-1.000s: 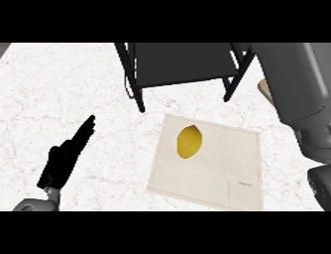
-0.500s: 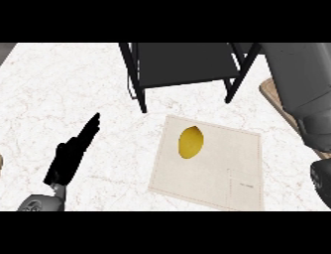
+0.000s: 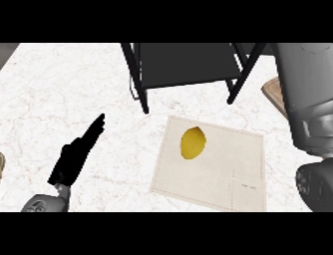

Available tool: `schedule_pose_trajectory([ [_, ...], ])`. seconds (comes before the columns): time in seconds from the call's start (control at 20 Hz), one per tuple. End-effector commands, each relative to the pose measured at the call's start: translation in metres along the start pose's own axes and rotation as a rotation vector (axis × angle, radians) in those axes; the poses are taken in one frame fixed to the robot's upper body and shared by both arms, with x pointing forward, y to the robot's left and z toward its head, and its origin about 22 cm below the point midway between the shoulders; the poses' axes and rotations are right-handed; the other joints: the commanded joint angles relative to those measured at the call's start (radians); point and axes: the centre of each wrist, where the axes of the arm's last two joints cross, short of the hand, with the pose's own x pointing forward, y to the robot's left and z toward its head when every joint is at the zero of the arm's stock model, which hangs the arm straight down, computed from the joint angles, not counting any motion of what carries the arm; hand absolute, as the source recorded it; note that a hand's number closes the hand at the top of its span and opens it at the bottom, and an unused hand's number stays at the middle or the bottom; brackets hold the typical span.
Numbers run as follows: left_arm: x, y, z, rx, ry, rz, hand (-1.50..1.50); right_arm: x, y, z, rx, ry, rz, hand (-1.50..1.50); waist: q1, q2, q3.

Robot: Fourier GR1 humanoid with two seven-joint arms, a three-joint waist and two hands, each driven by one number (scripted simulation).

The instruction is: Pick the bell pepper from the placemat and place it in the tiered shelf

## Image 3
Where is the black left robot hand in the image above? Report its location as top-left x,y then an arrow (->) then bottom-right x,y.
45,113 -> 106,187

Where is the yellow bell pepper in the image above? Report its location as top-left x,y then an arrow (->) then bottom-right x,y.
178,126 -> 206,160

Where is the beige placemat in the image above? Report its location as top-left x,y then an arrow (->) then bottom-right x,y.
149,115 -> 267,213

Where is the black tiered shelf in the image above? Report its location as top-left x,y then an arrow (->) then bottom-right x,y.
119,42 -> 269,115

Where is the wooden cutting board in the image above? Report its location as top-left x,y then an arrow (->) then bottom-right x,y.
260,77 -> 333,120

